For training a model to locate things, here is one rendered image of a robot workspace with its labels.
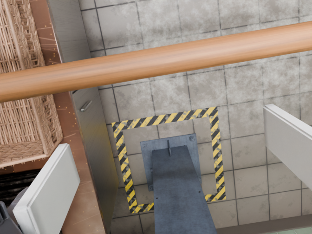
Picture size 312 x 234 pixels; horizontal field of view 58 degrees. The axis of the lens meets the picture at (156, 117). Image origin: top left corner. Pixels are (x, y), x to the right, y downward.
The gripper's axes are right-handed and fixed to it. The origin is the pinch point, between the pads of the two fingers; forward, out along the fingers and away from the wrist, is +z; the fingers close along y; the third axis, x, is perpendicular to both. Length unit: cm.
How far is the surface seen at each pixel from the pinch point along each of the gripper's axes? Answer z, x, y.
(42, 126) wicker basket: 61, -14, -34
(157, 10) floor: 133, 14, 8
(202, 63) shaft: 12.5, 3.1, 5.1
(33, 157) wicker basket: 58, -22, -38
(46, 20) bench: 75, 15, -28
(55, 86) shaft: 12.5, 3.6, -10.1
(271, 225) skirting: 124, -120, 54
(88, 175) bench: 74, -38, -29
